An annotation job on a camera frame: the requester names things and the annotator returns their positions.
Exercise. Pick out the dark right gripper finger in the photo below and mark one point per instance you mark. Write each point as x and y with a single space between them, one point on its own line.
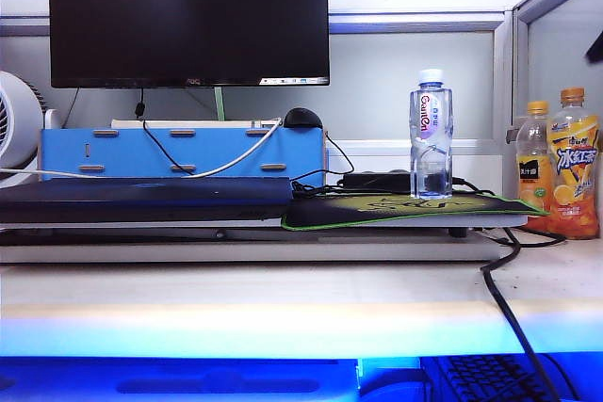
596 46

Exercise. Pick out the clear mineral water bottle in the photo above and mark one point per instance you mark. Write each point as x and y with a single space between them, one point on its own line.
431 110

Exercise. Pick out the large iced tea bottle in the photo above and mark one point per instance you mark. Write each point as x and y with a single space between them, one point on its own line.
572 162

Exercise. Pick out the small orange juice bottle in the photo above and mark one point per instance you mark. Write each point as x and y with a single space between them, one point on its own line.
532 171

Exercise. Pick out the black power adapter brick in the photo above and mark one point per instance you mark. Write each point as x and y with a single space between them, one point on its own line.
377 181

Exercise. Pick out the black computer mouse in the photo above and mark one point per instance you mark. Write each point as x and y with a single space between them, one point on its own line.
301 118

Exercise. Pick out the black green-edged mouse pad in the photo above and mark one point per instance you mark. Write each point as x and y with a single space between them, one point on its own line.
330 211

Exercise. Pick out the black keyboard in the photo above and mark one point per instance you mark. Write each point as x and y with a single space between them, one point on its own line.
471 374

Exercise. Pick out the black computer monitor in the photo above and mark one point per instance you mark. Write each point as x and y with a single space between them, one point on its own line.
188 16

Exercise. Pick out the white adjustable desk riser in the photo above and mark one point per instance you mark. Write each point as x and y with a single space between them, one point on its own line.
235 251

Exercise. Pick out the blue wooden desk organizer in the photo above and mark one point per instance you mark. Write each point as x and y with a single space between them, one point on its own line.
127 152

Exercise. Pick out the slotted panel below desk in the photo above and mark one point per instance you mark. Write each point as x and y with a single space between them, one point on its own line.
188 374

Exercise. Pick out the white desk fan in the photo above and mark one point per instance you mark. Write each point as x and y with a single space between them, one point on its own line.
23 105

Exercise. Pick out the grey aluminium partition frame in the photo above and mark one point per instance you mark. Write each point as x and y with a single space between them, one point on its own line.
424 23

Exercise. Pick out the green monitor stand post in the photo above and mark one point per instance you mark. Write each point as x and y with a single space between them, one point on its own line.
220 103

